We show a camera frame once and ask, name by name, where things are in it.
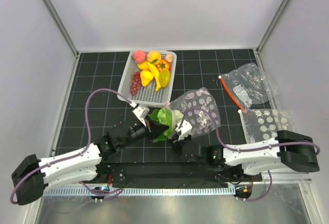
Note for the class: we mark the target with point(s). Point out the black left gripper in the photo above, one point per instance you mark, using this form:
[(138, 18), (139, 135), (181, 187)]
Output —
[(155, 128)]

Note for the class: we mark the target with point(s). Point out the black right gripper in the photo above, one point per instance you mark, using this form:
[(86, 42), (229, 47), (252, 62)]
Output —
[(176, 145)]

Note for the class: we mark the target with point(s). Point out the green lettuce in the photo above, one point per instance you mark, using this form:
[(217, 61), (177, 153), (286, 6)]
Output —
[(167, 117)]

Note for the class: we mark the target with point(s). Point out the pink dotted zip bag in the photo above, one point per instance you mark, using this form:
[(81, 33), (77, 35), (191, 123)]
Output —
[(200, 109)]

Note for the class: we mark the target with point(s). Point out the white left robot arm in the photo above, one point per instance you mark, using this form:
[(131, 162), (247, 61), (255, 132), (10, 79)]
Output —
[(34, 176)]

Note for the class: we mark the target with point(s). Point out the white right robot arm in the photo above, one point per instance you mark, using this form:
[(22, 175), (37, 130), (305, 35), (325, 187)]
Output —
[(237, 162)]

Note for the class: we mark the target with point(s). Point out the silver dotted clear bag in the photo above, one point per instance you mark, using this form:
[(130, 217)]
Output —
[(263, 124)]

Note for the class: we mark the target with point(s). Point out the orange zipper clear bag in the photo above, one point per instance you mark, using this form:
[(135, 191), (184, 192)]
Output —
[(248, 86)]

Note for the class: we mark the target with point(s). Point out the red grape bunch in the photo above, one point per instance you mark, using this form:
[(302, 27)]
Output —
[(135, 83)]

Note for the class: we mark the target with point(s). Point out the white perforated plastic basket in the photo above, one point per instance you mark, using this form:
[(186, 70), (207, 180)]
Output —
[(146, 95)]

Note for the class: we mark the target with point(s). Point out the yellow banana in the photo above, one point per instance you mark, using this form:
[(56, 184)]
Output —
[(155, 73)]

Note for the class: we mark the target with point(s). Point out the yellow mango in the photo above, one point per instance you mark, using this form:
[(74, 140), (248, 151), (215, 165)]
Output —
[(143, 66)]

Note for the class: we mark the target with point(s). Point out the red orange tomato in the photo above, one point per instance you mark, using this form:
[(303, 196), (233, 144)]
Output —
[(163, 64)]

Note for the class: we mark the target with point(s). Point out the beige garlic bulb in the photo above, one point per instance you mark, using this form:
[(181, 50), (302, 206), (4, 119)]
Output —
[(169, 58)]

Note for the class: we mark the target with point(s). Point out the orange yellow peach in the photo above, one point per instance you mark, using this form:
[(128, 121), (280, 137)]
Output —
[(154, 57)]

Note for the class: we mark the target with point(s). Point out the pink peach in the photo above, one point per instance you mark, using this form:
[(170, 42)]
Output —
[(139, 56)]

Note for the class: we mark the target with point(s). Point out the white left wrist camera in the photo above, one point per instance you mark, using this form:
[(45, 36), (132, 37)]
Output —
[(140, 111)]

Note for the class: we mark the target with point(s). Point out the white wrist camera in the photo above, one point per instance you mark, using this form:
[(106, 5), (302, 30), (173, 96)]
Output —
[(183, 129), (140, 111)]

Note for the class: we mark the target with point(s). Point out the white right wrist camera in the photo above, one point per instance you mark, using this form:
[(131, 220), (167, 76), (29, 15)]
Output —
[(183, 129)]

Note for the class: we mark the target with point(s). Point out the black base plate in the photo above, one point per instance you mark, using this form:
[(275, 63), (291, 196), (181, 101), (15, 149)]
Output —
[(172, 175)]

